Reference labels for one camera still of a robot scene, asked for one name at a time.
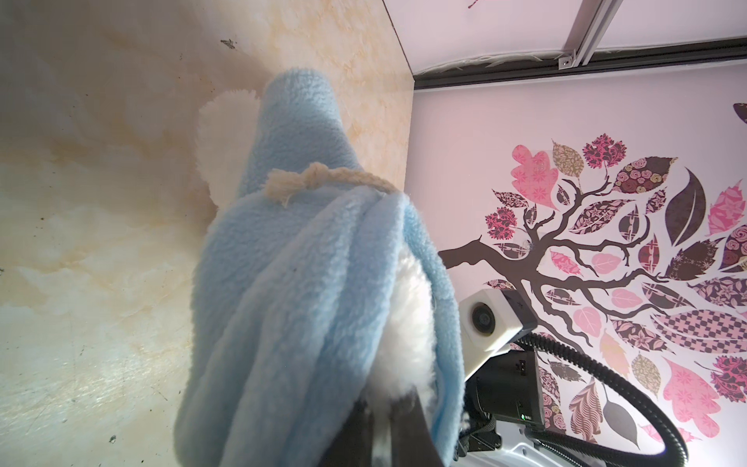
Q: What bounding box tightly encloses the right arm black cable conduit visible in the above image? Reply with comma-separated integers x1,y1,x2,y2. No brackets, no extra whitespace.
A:
512,331,690,467

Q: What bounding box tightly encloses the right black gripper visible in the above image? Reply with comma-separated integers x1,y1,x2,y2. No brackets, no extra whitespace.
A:
454,350,546,458

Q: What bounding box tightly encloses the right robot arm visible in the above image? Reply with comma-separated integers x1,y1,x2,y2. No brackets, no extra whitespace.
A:
451,350,585,466

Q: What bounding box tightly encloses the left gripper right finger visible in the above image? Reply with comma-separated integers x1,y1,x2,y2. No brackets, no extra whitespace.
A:
387,389,444,467

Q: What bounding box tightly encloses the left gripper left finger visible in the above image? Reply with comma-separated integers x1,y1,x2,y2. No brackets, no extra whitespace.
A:
317,402,374,467

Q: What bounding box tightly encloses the light blue bear hoodie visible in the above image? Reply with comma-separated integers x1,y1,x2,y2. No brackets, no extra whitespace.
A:
174,69,465,466

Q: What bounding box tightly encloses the rear aluminium frame bar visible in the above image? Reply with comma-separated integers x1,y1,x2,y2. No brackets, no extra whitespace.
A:
558,0,623,71

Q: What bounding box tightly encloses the white teddy bear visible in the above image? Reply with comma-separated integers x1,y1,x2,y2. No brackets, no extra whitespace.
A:
196,91,438,423

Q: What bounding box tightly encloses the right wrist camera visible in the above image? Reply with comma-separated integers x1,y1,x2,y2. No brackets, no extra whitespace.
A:
458,288,538,379

